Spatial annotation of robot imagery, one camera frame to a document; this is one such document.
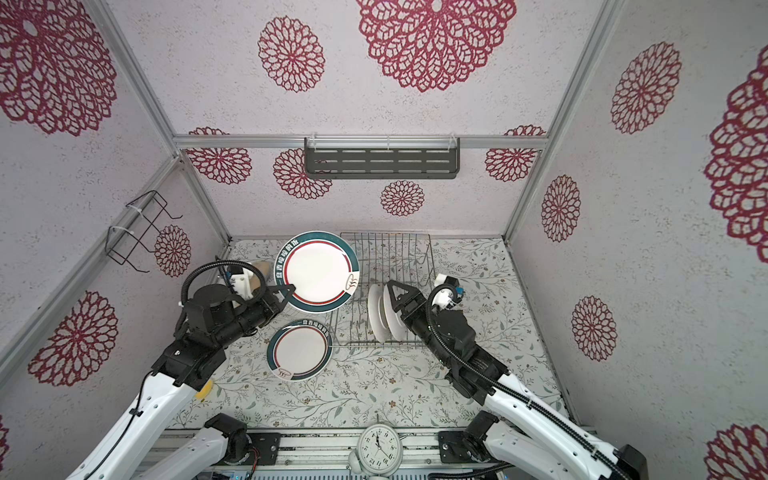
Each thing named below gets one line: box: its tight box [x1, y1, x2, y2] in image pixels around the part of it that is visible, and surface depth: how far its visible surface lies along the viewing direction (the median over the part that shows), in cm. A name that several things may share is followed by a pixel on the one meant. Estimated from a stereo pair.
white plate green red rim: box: [266, 319, 333, 382], surface depth 93 cm
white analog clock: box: [348, 414, 403, 480], surface depth 71 cm
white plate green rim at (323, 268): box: [274, 230, 360, 313], surface depth 73 cm
